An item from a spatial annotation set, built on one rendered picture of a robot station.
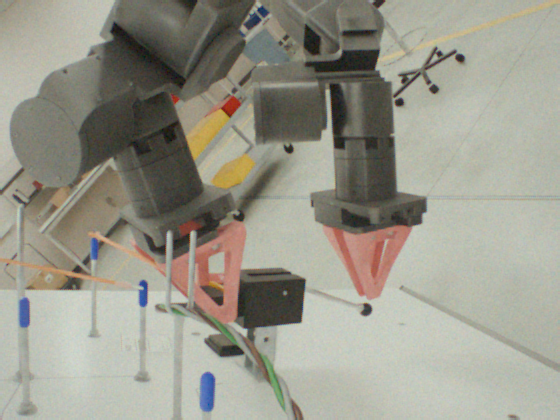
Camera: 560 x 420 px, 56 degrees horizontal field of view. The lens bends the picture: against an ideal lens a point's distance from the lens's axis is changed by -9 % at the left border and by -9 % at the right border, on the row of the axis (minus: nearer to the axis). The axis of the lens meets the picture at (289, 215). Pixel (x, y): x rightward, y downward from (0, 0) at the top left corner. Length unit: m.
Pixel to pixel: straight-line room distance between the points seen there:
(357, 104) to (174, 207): 0.18
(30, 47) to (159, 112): 8.32
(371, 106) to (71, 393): 0.34
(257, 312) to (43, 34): 8.39
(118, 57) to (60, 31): 8.42
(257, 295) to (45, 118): 0.22
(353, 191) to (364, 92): 0.09
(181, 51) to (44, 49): 8.36
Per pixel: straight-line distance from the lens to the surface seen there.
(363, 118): 0.49
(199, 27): 0.35
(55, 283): 7.66
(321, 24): 0.53
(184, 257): 0.40
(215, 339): 0.56
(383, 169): 0.50
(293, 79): 0.51
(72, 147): 0.34
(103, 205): 8.53
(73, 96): 0.33
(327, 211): 0.53
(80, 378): 0.49
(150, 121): 0.40
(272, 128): 0.49
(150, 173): 0.40
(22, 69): 8.63
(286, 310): 0.48
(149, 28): 0.37
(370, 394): 0.49
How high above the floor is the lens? 1.34
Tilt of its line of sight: 21 degrees down
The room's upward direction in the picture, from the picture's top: 45 degrees counter-clockwise
